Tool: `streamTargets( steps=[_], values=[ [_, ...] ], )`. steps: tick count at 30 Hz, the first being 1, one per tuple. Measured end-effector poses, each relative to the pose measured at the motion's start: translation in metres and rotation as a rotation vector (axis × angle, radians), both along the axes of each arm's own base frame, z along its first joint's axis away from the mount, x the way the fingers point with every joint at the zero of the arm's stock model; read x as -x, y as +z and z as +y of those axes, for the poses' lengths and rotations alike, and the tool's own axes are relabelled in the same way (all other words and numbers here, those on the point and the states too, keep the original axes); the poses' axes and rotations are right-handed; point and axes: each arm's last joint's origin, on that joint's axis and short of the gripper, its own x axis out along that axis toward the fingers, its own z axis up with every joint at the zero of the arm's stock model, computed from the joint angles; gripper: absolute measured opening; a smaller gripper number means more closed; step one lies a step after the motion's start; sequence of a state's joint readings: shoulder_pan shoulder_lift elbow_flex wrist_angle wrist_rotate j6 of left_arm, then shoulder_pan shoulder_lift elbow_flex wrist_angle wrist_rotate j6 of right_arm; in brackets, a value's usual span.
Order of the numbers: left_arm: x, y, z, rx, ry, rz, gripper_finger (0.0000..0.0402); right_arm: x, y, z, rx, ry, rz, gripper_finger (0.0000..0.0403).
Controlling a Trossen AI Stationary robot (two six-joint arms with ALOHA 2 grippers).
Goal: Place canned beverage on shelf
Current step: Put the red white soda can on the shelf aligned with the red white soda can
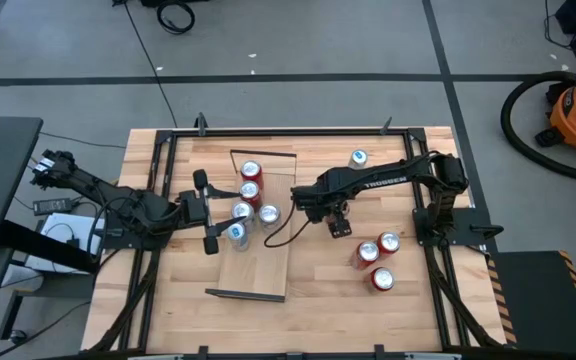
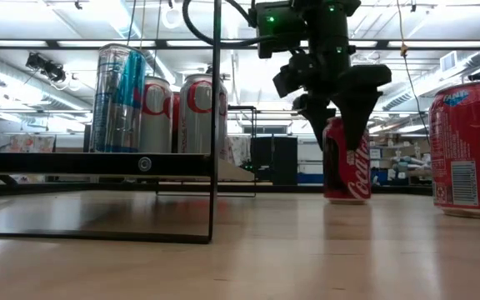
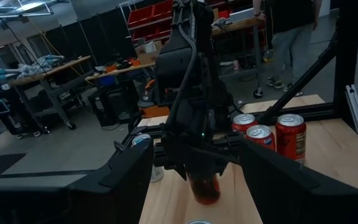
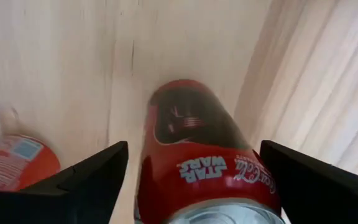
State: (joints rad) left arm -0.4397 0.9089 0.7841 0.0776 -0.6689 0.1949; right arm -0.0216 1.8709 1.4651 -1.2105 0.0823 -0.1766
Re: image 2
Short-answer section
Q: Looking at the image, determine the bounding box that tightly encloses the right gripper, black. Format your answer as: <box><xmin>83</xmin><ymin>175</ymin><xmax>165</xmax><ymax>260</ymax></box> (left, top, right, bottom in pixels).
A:
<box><xmin>293</xmin><ymin>22</ymin><xmax>393</xmax><ymax>151</ymax></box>

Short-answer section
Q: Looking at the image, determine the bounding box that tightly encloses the red Coca-Cola can white script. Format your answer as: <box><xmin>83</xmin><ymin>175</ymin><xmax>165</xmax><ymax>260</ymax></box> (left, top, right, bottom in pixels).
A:
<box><xmin>322</xmin><ymin>116</ymin><xmax>373</xmax><ymax>205</ymax></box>

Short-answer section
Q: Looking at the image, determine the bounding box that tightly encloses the red strawberry Fanta can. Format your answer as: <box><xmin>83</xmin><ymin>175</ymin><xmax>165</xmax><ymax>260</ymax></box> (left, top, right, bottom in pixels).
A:
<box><xmin>427</xmin><ymin>81</ymin><xmax>480</xmax><ymax>220</ymax></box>

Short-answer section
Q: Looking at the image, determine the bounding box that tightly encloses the silver Diet Coke can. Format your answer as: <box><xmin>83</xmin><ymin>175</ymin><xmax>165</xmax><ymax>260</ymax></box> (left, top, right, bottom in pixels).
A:
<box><xmin>178</xmin><ymin>73</ymin><xmax>228</xmax><ymax>154</ymax></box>
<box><xmin>139</xmin><ymin>76</ymin><xmax>175</xmax><ymax>154</ymax></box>

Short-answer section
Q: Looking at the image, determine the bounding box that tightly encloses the red Star Wars Coca-Cola can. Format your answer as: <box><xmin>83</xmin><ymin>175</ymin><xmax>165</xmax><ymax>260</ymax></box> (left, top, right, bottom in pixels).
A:
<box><xmin>171</xmin><ymin>92</ymin><xmax>182</xmax><ymax>154</ymax></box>

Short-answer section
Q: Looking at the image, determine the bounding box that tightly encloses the tall blue silver Red Bull can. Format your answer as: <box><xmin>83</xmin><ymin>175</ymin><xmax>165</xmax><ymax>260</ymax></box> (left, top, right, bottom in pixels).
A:
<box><xmin>89</xmin><ymin>43</ymin><xmax>148</xmax><ymax>154</ymax></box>

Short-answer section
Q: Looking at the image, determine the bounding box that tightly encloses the black cabinet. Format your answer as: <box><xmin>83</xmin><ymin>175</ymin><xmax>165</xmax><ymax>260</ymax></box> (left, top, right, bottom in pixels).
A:
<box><xmin>249</xmin><ymin>135</ymin><xmax>299</xmax><ymax>187</ymax></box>

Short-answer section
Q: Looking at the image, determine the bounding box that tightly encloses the storage rack with blue bins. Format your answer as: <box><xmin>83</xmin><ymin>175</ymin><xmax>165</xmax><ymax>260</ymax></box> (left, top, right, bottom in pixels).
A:
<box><xmin>297</xmin><ymin>139</ymin><xmax>433</xmax><ymax>187</ymax></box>

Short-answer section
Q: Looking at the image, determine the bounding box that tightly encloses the black hanging fixture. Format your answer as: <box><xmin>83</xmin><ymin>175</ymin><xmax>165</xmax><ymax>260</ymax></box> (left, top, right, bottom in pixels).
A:
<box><xmin>24</xmin><ymin>52</ymin><xmax>68</xmax><ymax>84</ymax></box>

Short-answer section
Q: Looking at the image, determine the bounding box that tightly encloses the colourful poster board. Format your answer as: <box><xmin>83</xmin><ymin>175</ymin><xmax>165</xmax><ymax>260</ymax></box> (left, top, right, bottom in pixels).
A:
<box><xmin>0</xmin><ymin>132</ymin><xmax>57</xmax><ymax>153</ymax></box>

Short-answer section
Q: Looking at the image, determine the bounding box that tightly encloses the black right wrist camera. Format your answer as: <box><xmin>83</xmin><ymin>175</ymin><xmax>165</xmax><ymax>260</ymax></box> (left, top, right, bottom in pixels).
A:
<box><xmin>272</xmin><ymin>53</ymin><xmax>308</xmax><ymax>100</ymax></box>

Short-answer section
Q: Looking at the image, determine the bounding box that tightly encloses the yellow hanging cable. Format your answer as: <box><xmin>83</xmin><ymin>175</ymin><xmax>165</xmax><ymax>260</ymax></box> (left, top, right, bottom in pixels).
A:
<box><xmin>395</xmin><ymin>0</ymin><xmax>432</xmax><ymax>145</ymax></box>

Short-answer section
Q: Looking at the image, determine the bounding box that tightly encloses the black aluminium table frame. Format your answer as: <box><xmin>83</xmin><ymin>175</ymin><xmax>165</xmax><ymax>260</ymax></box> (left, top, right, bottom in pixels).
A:
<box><xmin>0</xmin><ymin>39</ymin><xmax>480</xmax><ymax>197</ymax></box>

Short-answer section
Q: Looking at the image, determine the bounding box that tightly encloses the black camera cable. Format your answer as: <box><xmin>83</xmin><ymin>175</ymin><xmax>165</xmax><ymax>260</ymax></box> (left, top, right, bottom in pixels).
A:
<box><xmin>181</xmin><ymin>0</ymin><xmax>275</xmax><ymax>48</ymax></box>

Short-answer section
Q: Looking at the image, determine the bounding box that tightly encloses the wooden shelf with black frame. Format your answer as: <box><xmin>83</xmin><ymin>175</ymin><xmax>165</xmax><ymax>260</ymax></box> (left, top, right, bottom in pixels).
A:
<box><xmin>0</xmin><ymin>0</ymin><xmax>258</xmax><ymax>245</ymax></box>

